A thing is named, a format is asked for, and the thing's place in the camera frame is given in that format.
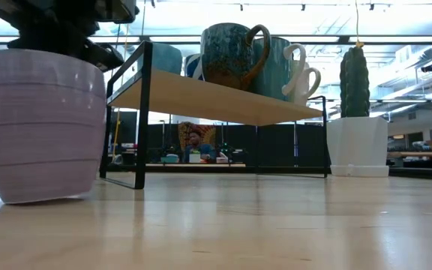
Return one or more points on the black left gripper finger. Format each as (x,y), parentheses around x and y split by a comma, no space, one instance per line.
(105,58)

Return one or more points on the light blue mug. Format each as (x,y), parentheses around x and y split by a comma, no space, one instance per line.
(167,58)

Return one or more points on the blue white leaf mug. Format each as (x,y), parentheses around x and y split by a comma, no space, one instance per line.
(191,65)

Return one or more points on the purple ribbed mug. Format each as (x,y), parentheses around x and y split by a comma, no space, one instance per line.
(39,131)

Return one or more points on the brown teal glazed mug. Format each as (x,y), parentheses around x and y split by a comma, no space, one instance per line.
(223,56)

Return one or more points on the person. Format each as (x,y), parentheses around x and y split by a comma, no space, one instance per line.
(195,137)

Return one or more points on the colourful patterned fabric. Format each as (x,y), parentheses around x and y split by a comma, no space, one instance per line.
(208,131)

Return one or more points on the black partition screen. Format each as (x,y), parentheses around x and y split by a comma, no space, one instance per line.
(276,144)

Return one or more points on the green cactus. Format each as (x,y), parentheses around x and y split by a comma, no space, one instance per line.
(354,82)

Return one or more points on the white planter pot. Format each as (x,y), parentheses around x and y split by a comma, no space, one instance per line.
(358,146)

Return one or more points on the black ceiling fixture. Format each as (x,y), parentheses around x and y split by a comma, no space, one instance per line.
(429,67)

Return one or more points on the wooden background table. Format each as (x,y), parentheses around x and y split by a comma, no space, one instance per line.
(418,154)

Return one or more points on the wooden shelf black frame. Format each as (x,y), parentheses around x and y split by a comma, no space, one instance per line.
(208,101)

